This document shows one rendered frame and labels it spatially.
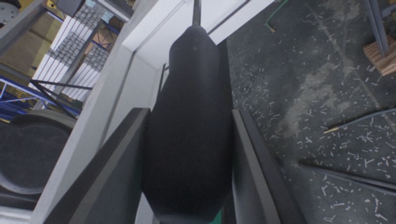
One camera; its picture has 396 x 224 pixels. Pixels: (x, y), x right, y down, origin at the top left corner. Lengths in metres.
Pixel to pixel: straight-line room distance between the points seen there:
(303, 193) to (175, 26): 0.93
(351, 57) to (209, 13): 1.11
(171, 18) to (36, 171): 0.28
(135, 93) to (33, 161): 0.19
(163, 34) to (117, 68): 0.07
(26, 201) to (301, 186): 0.95
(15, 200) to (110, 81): 0.23
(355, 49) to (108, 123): 1.25
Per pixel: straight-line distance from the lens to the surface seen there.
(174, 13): 0.25
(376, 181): 0.88
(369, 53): 1.22
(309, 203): 1.04
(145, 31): 0.26
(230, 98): 0.22
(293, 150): 1.12
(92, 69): 4.36
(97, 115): 0.21
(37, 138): 0.38
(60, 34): 5.04
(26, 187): 0.37
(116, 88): 0.24
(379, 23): 1.09
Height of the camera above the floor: 0.97
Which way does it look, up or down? 34 degrees down
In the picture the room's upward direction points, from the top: 56 degrees counter-clockwise
